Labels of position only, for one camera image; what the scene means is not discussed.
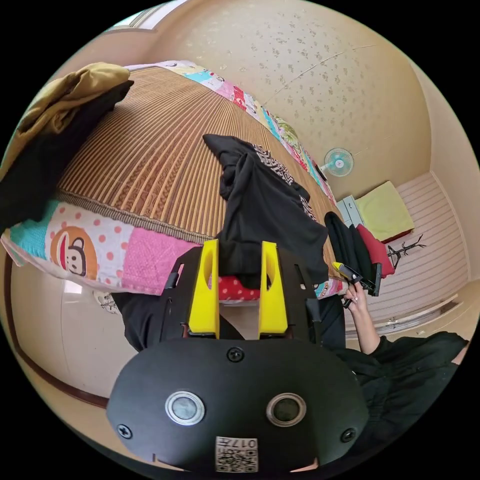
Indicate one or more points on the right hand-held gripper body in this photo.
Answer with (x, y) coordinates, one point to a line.
(356, 278)

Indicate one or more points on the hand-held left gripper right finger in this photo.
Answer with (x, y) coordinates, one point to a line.
(273, 303)

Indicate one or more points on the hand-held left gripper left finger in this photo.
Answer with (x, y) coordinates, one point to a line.
(203, 300)

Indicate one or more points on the black long sleeve shirt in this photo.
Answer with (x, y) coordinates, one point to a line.
(262, 210)

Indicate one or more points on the person's right forearm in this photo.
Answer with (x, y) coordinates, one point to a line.
(365, 330)

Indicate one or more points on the person's right hand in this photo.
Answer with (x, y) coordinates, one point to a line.
(354, 298)

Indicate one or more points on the pile of clothes with red garment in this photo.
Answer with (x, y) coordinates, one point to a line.
(356, 243)

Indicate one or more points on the grey cupboard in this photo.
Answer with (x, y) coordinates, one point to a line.
(347, 210)

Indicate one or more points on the black coat rack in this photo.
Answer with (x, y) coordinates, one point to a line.
(407, 249)

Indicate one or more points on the yellow-green folded blanket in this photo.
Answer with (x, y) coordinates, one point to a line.
(382, 210)

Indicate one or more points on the turquoise standing fan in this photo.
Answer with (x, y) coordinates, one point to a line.
(338, 162)

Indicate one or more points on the person's body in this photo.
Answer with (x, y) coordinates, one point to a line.
(405, 378)

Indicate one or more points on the bed with woven mat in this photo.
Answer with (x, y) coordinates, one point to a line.
(150, 157)

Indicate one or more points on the pile of clothes with mustard garment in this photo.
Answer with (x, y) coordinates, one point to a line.
(56, 123)

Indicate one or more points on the window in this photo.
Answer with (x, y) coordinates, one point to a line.
(140, 18)

